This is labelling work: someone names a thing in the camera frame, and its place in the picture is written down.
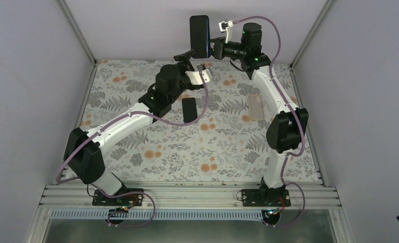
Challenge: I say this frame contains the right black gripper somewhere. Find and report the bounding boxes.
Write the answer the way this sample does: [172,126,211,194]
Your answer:
[200,36,247,60]

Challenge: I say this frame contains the black phone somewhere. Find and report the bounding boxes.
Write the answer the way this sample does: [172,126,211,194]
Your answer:
[182,97,198,124]
[189,15,210,59]

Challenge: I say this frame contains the beige phone case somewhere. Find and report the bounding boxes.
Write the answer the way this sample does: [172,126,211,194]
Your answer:
[248,94,265,119]

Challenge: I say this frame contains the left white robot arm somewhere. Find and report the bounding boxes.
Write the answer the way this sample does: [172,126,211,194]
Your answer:
[63,50,212,205]

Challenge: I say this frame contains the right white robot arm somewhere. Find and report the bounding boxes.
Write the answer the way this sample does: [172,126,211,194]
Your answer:
[210,21,309,206]

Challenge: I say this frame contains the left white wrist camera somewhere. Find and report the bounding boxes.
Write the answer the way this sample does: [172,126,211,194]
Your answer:
[185,64,213,86]

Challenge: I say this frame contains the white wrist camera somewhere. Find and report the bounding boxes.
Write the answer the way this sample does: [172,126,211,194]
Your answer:
[218,20,234,44]
[185,64,213,86]

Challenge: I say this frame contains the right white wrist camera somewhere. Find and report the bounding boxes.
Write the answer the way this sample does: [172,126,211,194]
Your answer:
[218,20,234,44]

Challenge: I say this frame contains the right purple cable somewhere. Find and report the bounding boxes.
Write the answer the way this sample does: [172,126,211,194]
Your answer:
[232,15,307,228]

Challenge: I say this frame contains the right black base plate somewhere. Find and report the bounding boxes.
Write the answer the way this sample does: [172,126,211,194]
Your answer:
[241,188,291,207]

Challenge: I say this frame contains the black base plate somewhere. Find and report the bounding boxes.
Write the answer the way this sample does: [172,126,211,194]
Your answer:
[241,188,291,207]
[92,188,144,208]

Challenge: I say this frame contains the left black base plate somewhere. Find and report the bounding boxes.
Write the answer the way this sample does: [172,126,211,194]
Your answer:
[92,188,144,208]

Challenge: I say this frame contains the aluminium rail frame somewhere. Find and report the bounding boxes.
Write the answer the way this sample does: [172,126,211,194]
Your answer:
[39,182,342,210]

